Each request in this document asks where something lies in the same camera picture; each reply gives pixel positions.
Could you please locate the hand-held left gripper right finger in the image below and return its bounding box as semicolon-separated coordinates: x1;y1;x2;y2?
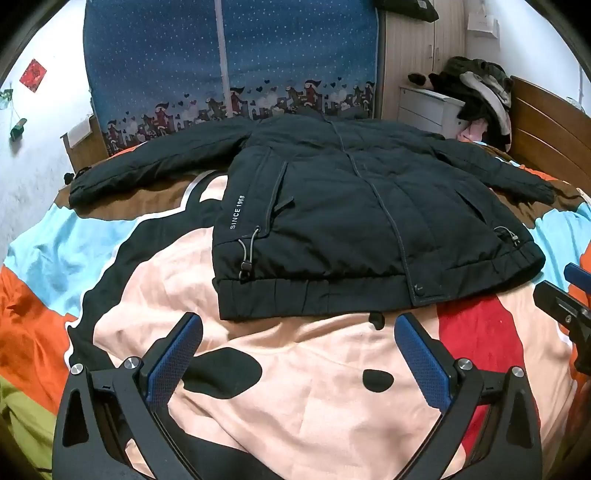
394;313;543;480

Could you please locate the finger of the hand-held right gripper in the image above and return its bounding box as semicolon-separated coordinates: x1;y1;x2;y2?
533;281;591;332
564;262;591;290

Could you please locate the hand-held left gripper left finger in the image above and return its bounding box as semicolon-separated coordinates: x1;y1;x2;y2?
53;312;204;480

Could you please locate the black padded jacket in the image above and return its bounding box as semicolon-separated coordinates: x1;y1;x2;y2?
68;113;555;321

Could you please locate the pile of clothes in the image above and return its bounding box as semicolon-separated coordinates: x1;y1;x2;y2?
429;56;514;153

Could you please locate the colourful cartoon printed blanket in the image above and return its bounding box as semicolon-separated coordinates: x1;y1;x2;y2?
0;138;591;480

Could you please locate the wooden headboard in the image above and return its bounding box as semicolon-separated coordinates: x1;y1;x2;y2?
505;76;591;178

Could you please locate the white drawer cabinet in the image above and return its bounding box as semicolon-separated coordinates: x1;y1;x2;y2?
398;85;467;139

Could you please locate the wooden bedside table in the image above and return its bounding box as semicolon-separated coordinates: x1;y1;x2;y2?
60;114;109;172

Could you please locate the white paper sheet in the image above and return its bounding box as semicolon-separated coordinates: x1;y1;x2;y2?
67;117;93;148

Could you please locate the white paper bag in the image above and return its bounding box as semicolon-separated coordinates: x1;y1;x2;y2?
466;11;499;40

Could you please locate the light wooden wardrobe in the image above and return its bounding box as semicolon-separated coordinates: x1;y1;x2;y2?
379;0;467;123

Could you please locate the blue starry curtain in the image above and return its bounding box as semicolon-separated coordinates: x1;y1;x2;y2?
83;0;386;158

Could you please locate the black tote bag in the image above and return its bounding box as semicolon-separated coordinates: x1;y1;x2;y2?
374;0;439;23

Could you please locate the red wall decoration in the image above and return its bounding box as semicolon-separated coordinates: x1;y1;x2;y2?
19;59;48;93

